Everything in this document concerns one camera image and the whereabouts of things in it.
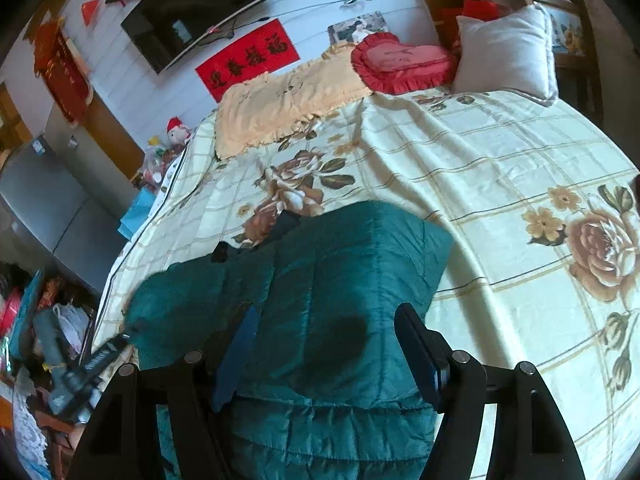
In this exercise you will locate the light blue bag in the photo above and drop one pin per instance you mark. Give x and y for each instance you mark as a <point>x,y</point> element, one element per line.
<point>136,215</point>

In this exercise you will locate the wooden chair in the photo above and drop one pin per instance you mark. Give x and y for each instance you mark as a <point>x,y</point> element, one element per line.
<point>580,50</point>

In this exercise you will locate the pile of household clutter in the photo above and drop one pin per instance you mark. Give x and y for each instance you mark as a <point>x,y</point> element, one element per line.
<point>30,340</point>

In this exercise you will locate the yellow ruffled pillow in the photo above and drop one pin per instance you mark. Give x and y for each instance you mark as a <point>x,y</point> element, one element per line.
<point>285,100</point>

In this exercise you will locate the black wall television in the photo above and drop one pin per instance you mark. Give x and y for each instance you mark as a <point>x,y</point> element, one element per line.
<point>200,5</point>

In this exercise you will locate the grey refrigerator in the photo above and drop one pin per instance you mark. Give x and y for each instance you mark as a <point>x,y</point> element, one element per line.
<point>50,200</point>

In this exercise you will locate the plush toy with red hat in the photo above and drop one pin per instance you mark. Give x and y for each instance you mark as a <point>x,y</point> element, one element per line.
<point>177,135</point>

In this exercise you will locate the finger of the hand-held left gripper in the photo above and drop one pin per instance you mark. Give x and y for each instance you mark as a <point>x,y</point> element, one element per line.
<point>107,355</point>

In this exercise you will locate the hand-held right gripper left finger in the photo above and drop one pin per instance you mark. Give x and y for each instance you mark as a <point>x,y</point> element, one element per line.
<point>240,350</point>

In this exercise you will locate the dark green puffer jacket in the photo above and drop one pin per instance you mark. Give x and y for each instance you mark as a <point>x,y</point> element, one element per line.
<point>340,280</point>

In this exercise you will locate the framed photo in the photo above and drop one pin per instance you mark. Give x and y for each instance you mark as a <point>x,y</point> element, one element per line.
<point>357,27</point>

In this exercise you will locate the cream floral bed quilt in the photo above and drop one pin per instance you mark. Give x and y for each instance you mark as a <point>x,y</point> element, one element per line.
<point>500,185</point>

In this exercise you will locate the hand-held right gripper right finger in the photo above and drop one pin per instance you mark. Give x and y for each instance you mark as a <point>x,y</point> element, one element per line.
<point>425,360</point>

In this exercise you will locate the white pillow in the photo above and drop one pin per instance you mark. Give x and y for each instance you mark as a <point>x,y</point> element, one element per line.
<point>505,55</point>

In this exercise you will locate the red paper bag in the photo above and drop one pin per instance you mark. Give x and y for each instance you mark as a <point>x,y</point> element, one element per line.
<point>477,10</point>

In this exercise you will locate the red heart-shaped pillow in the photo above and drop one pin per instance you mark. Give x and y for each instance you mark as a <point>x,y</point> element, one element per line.
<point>405,62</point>

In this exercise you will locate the red hanging wall decoration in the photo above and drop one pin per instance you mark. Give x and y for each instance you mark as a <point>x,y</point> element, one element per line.
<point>65,75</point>

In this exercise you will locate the red wall banner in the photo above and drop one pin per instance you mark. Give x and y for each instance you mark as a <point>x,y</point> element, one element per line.
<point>245,57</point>

